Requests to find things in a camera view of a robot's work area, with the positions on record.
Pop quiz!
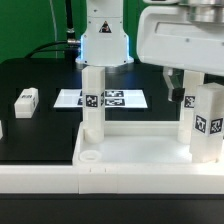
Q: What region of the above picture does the white fiducial marker sheet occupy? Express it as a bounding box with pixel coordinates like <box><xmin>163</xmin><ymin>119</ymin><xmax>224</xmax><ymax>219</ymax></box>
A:
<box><xmin>54</xmin><ymin>89</ymin><xmax>148</xmax><ymax>108</ymax></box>

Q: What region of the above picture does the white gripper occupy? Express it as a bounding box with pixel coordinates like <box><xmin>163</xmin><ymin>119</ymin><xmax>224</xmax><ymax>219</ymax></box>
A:
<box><xmin>137</xmin><ymin>3</ymin><xmax>224</xmax><ymax>102</ymax></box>

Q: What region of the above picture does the thin white cable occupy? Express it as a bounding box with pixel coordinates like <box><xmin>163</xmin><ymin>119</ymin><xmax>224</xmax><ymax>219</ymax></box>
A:
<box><xmin>49</xmin><ymin>0</ymin><xmax>59</xmax><ymax>60</ymax></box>

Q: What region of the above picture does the white front fence bar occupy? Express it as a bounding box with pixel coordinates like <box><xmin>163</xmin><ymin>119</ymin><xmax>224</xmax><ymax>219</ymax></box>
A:
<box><xmin>0</xmin><ymin>164</ymin><xmax>224</xmax><ymax>194</ymax></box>

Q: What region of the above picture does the white desk tabletop tray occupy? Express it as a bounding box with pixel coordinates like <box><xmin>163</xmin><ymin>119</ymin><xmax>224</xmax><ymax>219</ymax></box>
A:
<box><xmin>73</xmin><ymin>121</ymin><xmax>224</xmax><ymax>167</ymax></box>

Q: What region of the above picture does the white left edge block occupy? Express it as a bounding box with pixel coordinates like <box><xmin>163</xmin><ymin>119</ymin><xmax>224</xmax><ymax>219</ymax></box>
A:
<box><xmin>0</xmin><ymin>120</ymin><xmax>3</xmax><ymax>140</ymax></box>

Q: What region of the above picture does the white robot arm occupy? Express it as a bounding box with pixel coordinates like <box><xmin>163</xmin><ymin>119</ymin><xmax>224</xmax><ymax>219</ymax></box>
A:
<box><xmin>76</xmin><ymin>0</ymin><xmax>224</xmax><ymax>101</ymax></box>

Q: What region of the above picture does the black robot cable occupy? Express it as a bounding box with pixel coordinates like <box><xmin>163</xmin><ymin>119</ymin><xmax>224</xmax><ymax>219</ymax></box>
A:
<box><xmin>23</xmin><ymin>0</ymin><xmax>82</xmax><ymax>60</ymax></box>

